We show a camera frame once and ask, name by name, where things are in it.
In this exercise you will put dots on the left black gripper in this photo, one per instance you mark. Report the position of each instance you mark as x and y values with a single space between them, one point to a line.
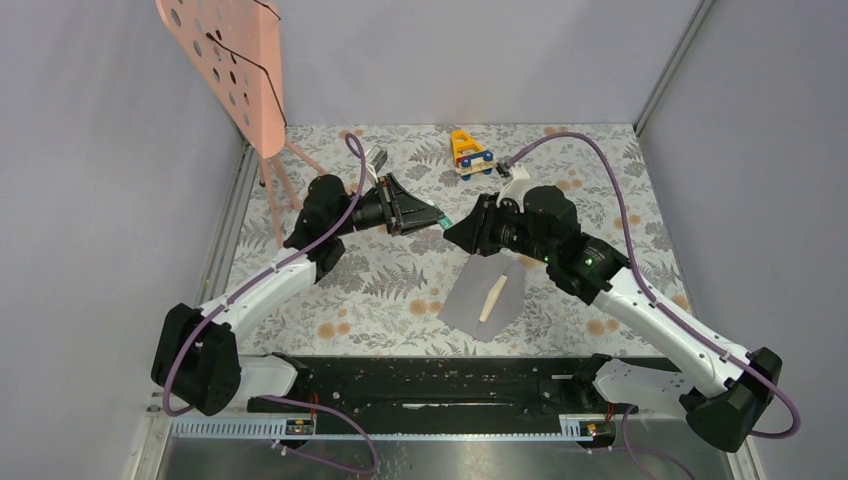
405 211

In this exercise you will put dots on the pink perforated music stand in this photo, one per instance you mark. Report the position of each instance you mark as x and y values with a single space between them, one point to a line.
236 47

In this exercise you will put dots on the yellow blue toy car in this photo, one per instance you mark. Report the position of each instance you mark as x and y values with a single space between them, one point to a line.
469 156

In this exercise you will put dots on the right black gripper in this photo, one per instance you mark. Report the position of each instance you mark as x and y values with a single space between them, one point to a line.
476 232

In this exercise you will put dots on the white slotted cable duct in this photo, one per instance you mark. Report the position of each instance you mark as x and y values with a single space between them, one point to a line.
302 428

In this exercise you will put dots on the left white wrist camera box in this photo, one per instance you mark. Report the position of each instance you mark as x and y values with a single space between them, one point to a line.
376 158

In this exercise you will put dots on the floral patterned table mat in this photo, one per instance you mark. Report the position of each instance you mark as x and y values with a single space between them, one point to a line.
384 295

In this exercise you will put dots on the grey lavender envelope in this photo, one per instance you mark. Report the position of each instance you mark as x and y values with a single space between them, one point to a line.
463 304

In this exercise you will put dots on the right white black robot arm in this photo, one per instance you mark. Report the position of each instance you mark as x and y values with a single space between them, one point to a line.
720 388

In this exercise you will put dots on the beige lined letter paper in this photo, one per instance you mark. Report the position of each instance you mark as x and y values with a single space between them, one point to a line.
492 298

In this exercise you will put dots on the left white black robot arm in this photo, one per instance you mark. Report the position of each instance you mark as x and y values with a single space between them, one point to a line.
197 358

